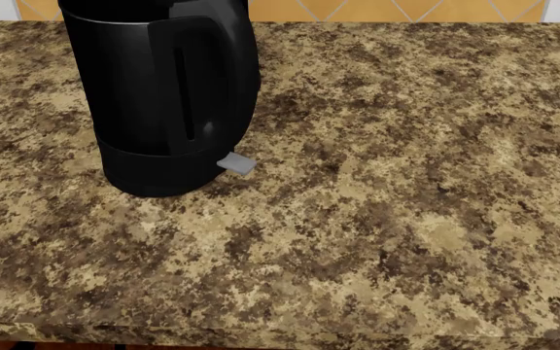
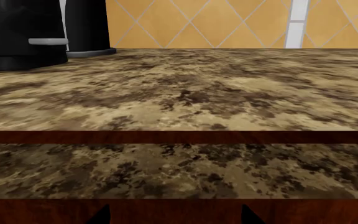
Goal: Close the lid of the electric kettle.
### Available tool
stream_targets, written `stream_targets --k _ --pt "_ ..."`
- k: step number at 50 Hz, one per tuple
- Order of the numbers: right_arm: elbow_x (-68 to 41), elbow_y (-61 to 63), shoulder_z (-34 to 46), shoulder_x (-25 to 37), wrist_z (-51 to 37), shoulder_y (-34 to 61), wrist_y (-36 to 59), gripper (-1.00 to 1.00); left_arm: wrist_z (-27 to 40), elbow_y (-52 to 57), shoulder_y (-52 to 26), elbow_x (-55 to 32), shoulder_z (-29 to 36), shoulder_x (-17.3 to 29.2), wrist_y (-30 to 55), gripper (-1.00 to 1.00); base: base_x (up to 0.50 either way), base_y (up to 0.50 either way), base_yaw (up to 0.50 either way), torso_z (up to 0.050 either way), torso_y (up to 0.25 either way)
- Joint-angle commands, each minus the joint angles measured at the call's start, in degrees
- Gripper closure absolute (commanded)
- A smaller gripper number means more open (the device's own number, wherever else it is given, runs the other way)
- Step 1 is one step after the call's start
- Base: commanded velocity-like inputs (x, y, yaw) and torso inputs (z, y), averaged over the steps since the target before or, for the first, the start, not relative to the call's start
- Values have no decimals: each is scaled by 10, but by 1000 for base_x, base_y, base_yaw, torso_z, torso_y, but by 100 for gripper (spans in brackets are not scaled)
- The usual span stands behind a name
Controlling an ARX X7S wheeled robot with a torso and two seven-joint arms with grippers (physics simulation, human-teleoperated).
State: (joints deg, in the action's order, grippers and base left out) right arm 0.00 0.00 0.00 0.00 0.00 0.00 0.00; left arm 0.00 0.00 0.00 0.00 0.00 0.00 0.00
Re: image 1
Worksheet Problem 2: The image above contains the black electric kettle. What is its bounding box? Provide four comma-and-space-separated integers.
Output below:
57, 0, 262, 199

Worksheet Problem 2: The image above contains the grey kettle power switch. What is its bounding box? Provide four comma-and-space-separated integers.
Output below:
216, 152, 257, 178

